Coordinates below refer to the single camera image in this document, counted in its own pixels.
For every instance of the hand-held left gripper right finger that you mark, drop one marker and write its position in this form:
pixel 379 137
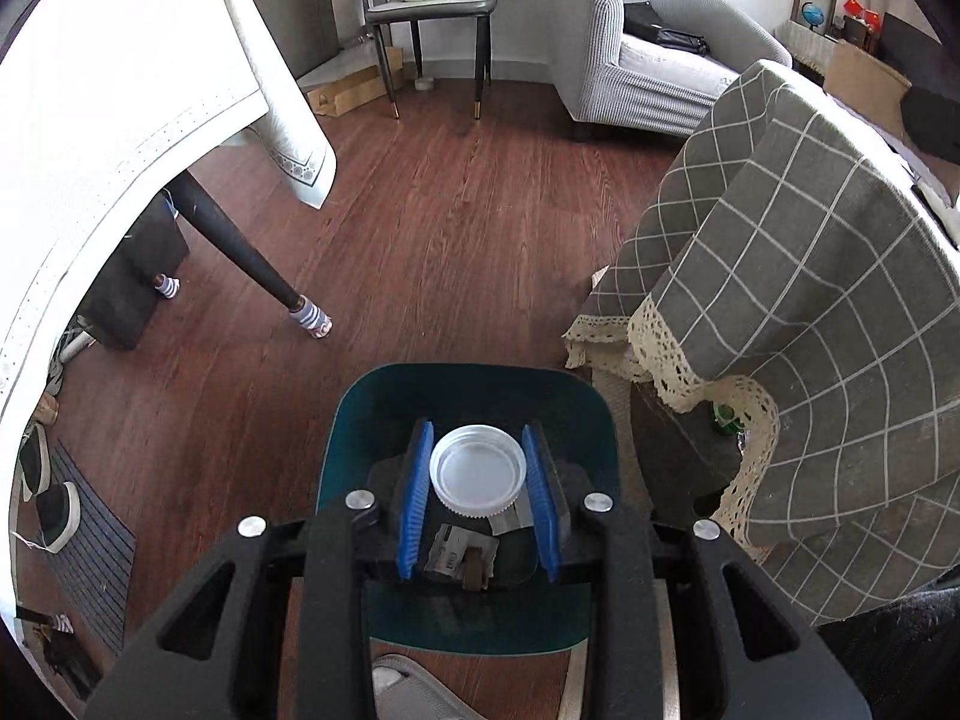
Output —
pixel 544 502

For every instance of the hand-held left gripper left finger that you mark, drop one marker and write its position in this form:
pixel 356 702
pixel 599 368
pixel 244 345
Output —
pixel 416 495

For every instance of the printed paper scrap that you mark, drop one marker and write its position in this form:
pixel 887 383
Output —
pixel 450 551

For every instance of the white plastic jar lid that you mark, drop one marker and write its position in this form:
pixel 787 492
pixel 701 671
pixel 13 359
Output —
pixel 480 469

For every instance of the teal trash bin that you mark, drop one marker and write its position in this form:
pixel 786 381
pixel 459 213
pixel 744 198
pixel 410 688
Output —
pixel 375 420

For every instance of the grey slipper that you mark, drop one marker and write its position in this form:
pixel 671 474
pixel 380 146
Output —
pixel 405 686

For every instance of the green glass bottle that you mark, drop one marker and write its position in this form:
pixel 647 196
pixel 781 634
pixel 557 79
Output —
pixel 726 416

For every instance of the dark table leg striped sock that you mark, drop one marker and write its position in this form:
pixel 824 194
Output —
pixel 166 285
pixel 232 240

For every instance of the dark striped doormat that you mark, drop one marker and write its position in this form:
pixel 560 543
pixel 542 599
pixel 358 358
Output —
pixel 94 562

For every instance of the round table grey checked tablecloth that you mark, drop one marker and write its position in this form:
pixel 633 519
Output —
pixel 787 277

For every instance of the dark storage box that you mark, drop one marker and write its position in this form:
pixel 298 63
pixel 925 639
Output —
pixel 142 270

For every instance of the black white slipper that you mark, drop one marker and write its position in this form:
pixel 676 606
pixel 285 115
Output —
pixel 60 514
pixel 34 457

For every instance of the person's left leg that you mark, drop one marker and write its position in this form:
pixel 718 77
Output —
pixel 900 660

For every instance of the flat cardboard box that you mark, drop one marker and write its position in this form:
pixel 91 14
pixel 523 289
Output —
pixel 352 94

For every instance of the grey armchair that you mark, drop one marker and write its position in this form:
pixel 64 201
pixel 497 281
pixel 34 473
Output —
pixel 637 75

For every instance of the grey dining chair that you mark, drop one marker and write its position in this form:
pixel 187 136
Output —
pixel 427 11

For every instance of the black handbag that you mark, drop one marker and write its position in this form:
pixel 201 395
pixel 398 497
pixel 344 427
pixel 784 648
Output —
pixel 660 26

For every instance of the table with pale patterned tablecloth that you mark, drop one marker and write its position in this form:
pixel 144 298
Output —
pixel 112 90

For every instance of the long desk beige cloth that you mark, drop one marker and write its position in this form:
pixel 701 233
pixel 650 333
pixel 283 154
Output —
pixel 806 45

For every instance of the small blue globe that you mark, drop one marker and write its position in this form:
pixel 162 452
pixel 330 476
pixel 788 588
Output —
pixel 814 13

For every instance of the small red flags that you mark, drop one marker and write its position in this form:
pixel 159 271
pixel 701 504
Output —
pixel 862 11

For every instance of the black monitor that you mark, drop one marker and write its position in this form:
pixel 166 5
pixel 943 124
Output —
pixel 911 41

